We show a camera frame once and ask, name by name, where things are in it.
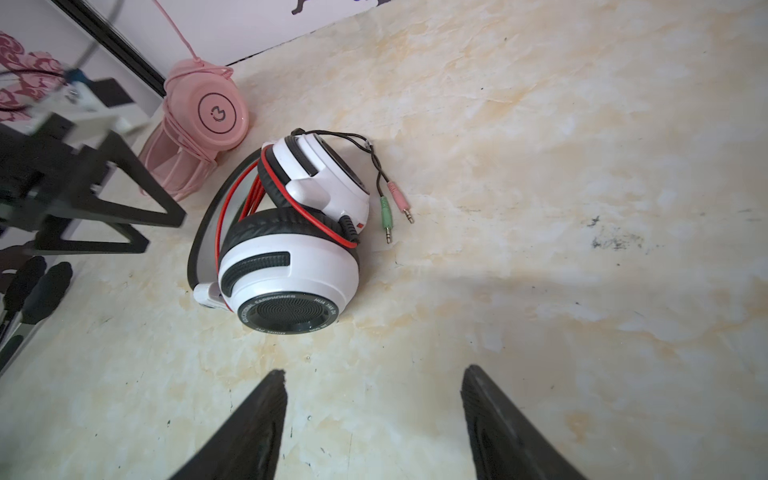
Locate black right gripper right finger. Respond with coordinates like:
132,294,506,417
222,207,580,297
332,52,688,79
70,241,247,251
460,365,585,480

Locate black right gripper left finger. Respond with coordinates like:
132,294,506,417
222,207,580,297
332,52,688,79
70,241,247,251
172,370,288,479

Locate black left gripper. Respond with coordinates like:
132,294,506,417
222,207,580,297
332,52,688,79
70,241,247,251
1,114,186,255

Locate white black headphones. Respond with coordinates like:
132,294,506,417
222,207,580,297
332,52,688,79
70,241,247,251
187,129,370,335

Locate metal tongs black tips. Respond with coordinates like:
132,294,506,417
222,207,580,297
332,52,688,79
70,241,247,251
1,262,73,373

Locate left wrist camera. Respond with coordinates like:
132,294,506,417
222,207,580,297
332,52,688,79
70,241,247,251
21,78,150,147

